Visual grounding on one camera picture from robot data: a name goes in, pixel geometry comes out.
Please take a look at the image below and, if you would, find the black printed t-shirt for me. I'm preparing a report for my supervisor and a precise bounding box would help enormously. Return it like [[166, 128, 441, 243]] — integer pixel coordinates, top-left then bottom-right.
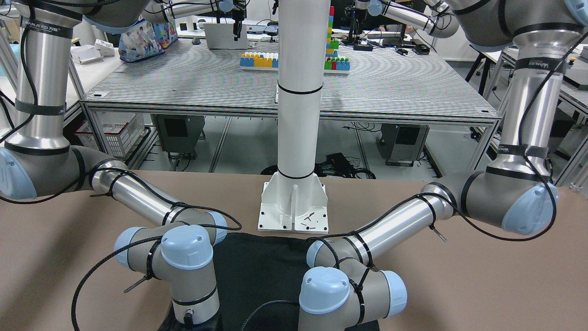
[[158, 232, 381, 331]]

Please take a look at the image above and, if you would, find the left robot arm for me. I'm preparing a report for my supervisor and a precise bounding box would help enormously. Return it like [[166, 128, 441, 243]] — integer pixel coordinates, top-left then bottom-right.
[[298, 0, 587, 331]]

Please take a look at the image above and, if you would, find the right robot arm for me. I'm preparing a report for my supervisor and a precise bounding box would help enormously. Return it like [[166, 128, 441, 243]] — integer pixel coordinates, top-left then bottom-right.
[[1, 0, 230, 331]]

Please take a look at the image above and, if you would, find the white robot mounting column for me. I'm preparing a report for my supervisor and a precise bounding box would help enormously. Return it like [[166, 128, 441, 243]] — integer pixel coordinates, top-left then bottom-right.
[[257, 0, 330, 234]]

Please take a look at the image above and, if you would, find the colourful toy block set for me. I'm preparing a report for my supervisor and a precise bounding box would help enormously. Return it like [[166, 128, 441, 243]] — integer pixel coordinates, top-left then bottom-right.
[[240, 6, 351, 74]]

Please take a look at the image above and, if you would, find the white plastic basket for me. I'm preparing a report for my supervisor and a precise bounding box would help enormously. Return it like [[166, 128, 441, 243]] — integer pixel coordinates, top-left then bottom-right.
[[96, 111, 145, 158]]

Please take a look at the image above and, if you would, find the colourful printed bag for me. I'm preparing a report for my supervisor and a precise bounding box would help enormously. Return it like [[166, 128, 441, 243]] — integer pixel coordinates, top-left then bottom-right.
[[119, 19, 178, 63]]

